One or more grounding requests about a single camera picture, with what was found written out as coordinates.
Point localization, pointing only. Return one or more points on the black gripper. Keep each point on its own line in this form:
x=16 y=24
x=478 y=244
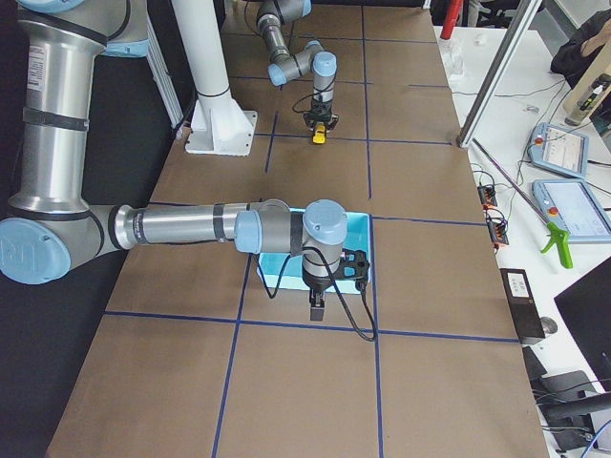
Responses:
x=320 y=114
x=316 y=288

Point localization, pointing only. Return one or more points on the yellow beetle toy car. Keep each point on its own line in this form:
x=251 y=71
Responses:
x=319 y=134

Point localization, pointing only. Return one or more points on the light blue plastic bin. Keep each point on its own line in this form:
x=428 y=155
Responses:
x=271 y=263

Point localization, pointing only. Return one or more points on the crumpled white plastic wrap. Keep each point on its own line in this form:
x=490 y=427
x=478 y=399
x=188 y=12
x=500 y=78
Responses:
x=451 y=52

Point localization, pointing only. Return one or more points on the red cylinder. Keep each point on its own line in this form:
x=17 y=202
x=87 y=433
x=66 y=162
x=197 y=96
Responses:
x=453 y=12

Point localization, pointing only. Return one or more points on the upper orange black connector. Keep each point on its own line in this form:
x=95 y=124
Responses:
x=487 y=196

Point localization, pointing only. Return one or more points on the orange black connector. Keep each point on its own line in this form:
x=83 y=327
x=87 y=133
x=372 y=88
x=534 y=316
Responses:
x=487 y=196
x=497 y=226

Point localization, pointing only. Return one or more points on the lower orange black connector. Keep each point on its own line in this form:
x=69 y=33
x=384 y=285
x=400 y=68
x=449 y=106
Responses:
x=497 y=226

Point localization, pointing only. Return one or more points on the black box with labels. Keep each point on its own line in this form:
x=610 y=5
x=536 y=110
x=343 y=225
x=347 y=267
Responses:
x=522 y=305

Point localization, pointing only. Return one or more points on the upper teach pendant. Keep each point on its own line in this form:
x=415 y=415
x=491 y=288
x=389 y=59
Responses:
x=559 y=150

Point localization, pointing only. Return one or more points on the teach pendant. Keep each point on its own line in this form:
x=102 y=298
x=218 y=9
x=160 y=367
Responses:
x=559 y=150
x=571 y=206

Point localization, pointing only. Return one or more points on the lower teach pendant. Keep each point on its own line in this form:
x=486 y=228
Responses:
x=571 y=206

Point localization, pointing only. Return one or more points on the black monitor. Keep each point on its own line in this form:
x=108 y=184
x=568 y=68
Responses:
x=585 y=309

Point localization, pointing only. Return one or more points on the person in background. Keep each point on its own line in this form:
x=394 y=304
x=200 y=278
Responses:
x=574 y=57

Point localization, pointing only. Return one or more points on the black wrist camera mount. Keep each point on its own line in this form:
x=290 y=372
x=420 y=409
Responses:
x=353 y=265

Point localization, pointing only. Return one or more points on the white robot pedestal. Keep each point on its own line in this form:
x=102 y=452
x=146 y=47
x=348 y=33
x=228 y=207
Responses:
x=219 y=125

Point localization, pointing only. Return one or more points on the aluminium frame post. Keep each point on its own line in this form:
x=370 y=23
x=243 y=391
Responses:
x=525 y=14

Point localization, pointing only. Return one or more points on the green handled grabber tool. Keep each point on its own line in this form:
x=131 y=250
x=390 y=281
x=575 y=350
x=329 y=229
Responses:
x=557 y=236

